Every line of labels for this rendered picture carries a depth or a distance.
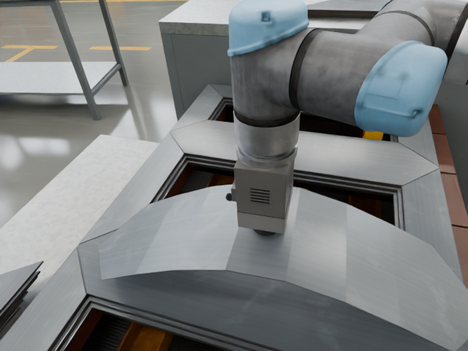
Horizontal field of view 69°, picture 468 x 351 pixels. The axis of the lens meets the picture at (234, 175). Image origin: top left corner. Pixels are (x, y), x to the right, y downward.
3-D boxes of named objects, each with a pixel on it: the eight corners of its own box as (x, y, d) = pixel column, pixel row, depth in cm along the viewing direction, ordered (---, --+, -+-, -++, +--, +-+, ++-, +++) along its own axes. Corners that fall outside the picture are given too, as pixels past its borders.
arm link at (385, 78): (468, 17, 29) (343, 5, 34) (437, 71, 22) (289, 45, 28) (438, 99, 34) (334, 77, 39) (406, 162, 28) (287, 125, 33)
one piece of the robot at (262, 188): (228, 101, 44) (235, 192, 55) (206, 139, 38) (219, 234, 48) (303, 106, 42) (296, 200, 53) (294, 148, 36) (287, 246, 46)
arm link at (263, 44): (290, 20, 27) (206, 9, 31) (285, 137, 34) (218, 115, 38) (331, -4, 31) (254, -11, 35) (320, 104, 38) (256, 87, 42)
